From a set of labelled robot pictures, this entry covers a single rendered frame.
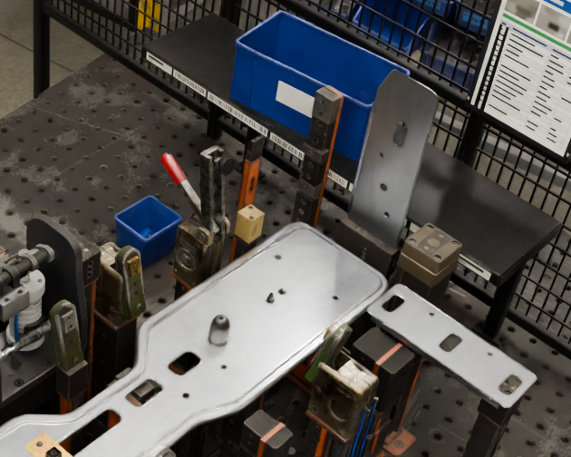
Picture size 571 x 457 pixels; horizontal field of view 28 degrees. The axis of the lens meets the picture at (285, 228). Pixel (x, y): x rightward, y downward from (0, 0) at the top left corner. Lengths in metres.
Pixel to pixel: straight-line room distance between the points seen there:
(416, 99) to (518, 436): 0.71
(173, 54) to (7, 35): 1.96
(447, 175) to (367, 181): 0.23
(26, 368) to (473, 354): 0.72
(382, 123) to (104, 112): 0.99
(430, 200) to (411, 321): 0.29
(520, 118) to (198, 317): 0.71
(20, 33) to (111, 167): 1.77
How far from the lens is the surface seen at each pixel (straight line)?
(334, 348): 1.73
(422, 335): 1.90
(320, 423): 1.83
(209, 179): 1.83
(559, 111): 2.08
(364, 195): 2.03
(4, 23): 4.36
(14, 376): 1.80
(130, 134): 2.69
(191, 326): 1.83
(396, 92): 1.89
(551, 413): 2.30
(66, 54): 4.19
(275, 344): 1.83
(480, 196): 2.16
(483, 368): 1.89
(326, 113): 2.03
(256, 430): 1.73
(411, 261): 1.99
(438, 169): 2.20
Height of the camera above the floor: 2.34
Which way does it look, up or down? 41 degrees down
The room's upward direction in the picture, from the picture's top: 11 degrees clockwise
